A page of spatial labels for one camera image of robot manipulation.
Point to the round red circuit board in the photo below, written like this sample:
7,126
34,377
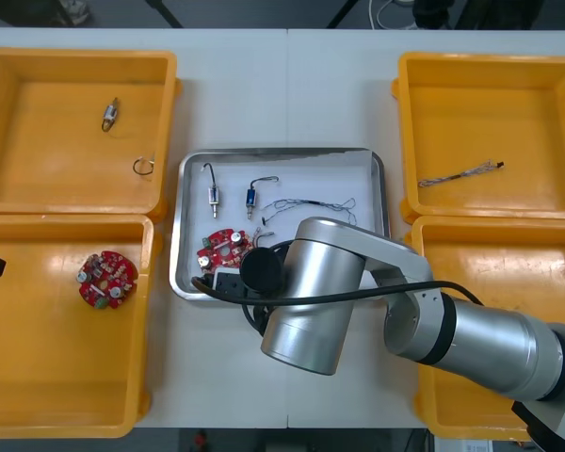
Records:
106,280
219,252

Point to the solenoid with white label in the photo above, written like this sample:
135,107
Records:
213,194

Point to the solenoid with blue label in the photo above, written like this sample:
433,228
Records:
250,197

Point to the silver-grey right robot arm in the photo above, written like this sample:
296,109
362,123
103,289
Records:
320,292

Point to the yellow-orange plastic bin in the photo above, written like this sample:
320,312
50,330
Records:
9,141
499,263
52,358
452,122

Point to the steel tray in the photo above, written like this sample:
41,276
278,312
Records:
178,263

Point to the white shoe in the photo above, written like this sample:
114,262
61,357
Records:
75,7

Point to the black stand leg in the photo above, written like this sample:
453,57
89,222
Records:
167,13
341,13

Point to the short blue-white twisted harness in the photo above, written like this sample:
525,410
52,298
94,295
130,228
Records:
456,175

